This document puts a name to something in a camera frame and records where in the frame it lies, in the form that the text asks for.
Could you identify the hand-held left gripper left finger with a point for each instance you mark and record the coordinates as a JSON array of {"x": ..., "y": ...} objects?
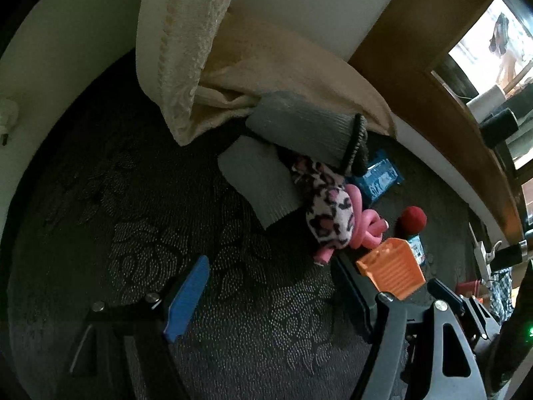
[{"x": 187, "y": 300}]

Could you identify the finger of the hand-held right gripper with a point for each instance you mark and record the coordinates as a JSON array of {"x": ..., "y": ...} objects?
[{"x": 447, "y": 296}]

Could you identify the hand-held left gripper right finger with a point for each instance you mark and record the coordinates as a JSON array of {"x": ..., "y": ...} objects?
[{"x": 358, "y": 304}]

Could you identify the light orange box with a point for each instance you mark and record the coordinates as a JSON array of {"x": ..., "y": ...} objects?
[{"x": 391, "y": 268}]

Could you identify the pink foam tube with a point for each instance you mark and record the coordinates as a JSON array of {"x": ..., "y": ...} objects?
[{"x": 366, "y": 225}]

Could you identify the dark blue packet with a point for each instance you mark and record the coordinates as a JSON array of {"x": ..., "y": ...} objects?
[{"x": 379, "y": 177}]

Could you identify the white power strip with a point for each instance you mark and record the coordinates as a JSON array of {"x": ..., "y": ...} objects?
[{"x": 479, "y": 254}]

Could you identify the plaid cloth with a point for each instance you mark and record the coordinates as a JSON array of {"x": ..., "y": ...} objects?
[{"x": 501, "y": 293}]

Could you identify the blue tissue packet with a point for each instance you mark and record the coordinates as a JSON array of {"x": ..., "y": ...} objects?
[{"x": 416, "y": 250}]

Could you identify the red ball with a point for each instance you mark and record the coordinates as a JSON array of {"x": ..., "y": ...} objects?
[{"x": 412, "y": 219}]

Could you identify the leopard print plush toy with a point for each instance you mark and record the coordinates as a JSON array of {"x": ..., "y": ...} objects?
[{"x": 329, "y": 212}]

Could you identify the light grey sock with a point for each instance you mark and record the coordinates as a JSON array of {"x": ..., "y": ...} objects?
[{"x": 258, "y": 179}]

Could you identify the black box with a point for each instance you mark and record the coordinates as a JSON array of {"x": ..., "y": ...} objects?
[{"x": 497, "y": 127}]

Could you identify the grey sock with dark cuff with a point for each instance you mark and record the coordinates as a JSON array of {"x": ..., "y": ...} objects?
[{"x": 300, "y": 129}]

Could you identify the white cylinder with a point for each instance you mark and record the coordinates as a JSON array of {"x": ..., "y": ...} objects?
[{"x": 485, "y": 101}]

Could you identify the cream bed cover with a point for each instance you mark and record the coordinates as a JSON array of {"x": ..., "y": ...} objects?
[{"x": 183, "y": 50}]

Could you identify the wooden window frame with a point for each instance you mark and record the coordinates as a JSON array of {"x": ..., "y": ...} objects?
[{"x": 408, "y": 50}]

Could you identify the white wall socket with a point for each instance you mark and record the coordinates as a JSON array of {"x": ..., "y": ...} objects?
[{"x": 8, "y": 114}]

